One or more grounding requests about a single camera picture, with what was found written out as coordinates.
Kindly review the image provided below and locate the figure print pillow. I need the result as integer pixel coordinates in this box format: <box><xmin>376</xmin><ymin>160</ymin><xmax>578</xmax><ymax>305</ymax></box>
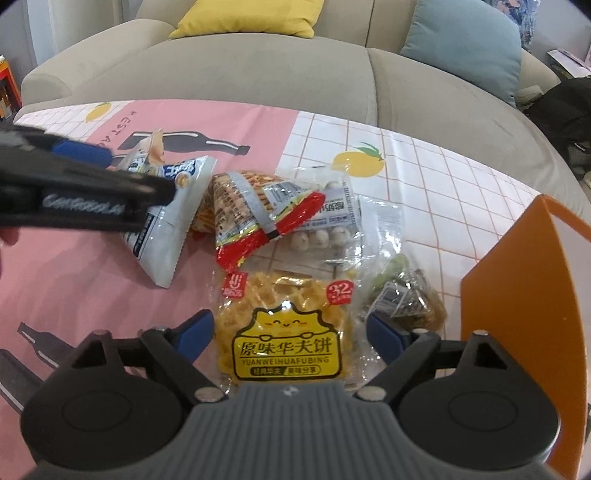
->
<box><xmin>503</xmin><ymin>0</ymin><xmax>542</xmax><ymax>51</ymax></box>

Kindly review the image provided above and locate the beige sofa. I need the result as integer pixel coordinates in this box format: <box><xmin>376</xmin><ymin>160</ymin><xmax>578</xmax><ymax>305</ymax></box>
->
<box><xmin>21</xmin><ymin>0</ymin><xmax>591</xmax><ymax>204</ymax></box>

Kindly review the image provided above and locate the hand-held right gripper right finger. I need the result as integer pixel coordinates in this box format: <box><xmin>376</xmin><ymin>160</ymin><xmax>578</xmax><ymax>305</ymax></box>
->
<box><xmin>353</xmin><ymin>311</ymin><xmax>515</xmax><ymax>401</ymax></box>

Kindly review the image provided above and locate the green brown snack packet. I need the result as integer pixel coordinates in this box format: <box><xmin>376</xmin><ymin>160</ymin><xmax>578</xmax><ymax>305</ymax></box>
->
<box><xmin>365</xmin><ymin>254</ymin><xmax>448</xmax><ymax>333</ymax></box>

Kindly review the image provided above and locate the yellow pillow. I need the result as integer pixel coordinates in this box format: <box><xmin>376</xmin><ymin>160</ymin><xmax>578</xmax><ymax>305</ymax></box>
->
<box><xmin>168</xmin><ymin>0</ymin><xmax>324</xmax><ymax>40</ymax></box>

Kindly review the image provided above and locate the white blue snack packet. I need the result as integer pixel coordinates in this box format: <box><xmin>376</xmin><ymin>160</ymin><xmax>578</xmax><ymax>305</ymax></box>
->
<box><xmin>115</xmin><ymin>129</ymin><xmax>218</xmax><ymax>289</ymax></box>

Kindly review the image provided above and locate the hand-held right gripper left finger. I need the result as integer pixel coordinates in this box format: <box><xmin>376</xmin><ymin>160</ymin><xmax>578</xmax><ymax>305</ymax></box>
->
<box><xmin>67</xmin><ymin>310</ymin><xmax>228</xmax><ymax>401</ymax></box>

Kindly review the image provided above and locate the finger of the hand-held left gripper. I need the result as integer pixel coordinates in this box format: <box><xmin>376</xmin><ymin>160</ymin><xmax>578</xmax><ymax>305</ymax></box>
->
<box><xmin>0</xmin><ymin>122</ymin><xmax>115</xmax><ymax>172</ymax></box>
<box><xmin>0</xmin><ymin>154</ymin><xmax>177</xmax><ymax>207</ymax></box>

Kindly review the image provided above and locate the orange cardboard box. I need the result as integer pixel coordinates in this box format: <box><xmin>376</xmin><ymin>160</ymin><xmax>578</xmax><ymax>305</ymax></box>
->
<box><xmin>459</xmin><ymin>194</ymin><xmax>591</xmax><ymax>480</ymax></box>

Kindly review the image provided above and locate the blue pillow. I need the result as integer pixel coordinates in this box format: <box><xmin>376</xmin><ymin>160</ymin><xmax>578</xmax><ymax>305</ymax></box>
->
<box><xmin>399</xmin><ymin>0</ymin><xmax>534</xmax><ymax>109</ymax></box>

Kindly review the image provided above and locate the pink checked printed tablecloth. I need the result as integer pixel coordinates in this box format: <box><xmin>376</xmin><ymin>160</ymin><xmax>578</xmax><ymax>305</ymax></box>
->
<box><xmin>0</xmin><ymin>99</ymin><xmax>591</xmax><ymax>416</ymax></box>

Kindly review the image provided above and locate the red-edged cracker packet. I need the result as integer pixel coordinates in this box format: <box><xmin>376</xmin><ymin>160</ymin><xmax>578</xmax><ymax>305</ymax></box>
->
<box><xmin>191</xmin><ymin>171</ymin><xmax>328</xmax><ymax>271</ymax></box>

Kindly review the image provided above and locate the yellow waffle packet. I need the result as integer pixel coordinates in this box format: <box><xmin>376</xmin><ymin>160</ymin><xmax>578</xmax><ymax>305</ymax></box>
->
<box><xmin>212</xmin><ymin>270</ymin><xmax>358</xmax><ymax>391</ymax></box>

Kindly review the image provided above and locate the black backpack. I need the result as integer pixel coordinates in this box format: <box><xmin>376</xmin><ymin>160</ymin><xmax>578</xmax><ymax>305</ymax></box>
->
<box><xmin>526</xmin><ymin>78</ymin><xmax>591</xmax><ymax>185</ymax></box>

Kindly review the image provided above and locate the clear packet of white balls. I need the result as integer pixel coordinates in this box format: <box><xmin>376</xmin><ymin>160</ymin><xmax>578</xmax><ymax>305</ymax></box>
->
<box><xmin>277</xmin><ymin>178</ymin><xmax>365</xmax><ymax>261</ymax></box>

